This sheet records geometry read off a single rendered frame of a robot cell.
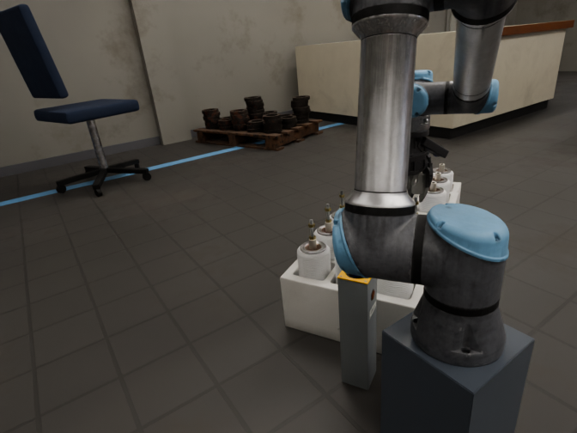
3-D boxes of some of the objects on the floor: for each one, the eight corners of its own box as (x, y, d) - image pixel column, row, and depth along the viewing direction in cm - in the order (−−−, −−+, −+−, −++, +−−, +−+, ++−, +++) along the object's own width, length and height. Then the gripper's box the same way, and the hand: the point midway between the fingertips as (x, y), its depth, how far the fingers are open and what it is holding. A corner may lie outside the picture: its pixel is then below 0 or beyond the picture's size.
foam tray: (439, 284, 131) (443, 237, 124) (415, 364, 100) (418, 308, 93) (332, 264, 149) (331, 222, 142) (285, 326, 118) (279, 277, 111)
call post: (377, 370, 99) (378, 268, 87) (368, 391, 94) (367, 284, 81) (350, 362, 103) (348, 262, 90) (341, 381, 97) (337, 278, 85)
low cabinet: (395, 96, 541) (396, 36, 510) (557, 106, 381) (574, 19, 349) (300, 117, 459) (294, 46, 428) (456, 140, 299) (466, 30, 268)
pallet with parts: (245, 126, 431) (241, 91, 415) (324, 132, 367) (323, 91, 351) (194, 142, 380) (186, 102, 365) (275, 152, 316) (270, 104, 300)
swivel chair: (142, 164, 318) (103, 9, 272) (161, 182, 268) (118, -4, 222) (52, 184, 288) (-9, 14, 242) (56, 208, 238) (-20, -1, 192)
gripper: (387, 130, 109) (386, 199, 117) (416, 136, 99) (412, 211, 108) (410, 125, 112) (408, 193, 120) (440, 131, 103) (434, 204, 111)
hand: (417, 195), depth 115 cm, fingers open, 3 cm apart
